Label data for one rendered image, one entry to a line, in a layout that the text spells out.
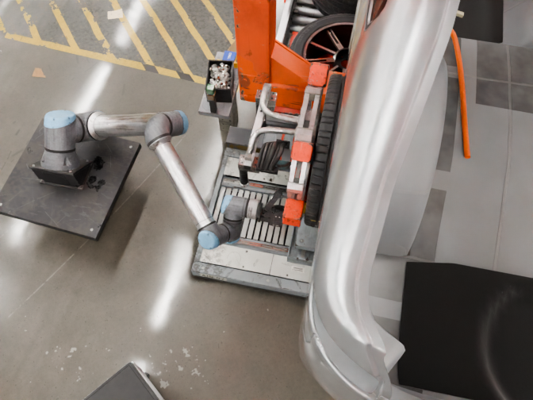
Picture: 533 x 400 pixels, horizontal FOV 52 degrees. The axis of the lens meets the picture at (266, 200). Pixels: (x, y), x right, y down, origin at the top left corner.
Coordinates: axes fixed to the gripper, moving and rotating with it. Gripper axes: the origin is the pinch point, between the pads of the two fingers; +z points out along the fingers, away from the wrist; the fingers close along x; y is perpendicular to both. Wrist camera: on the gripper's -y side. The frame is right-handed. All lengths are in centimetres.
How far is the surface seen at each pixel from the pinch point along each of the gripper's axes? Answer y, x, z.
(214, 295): 64, -26, -40
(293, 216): -7.8, 27.1, -2.7
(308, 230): 21.6, -36.8, 3.8
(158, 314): 76, -14, -67
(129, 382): 80, 38, -62
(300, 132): -41.4, 26.8, -5.6
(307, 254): 33.5, -33.0, 5.2
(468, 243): -11, 30, 65
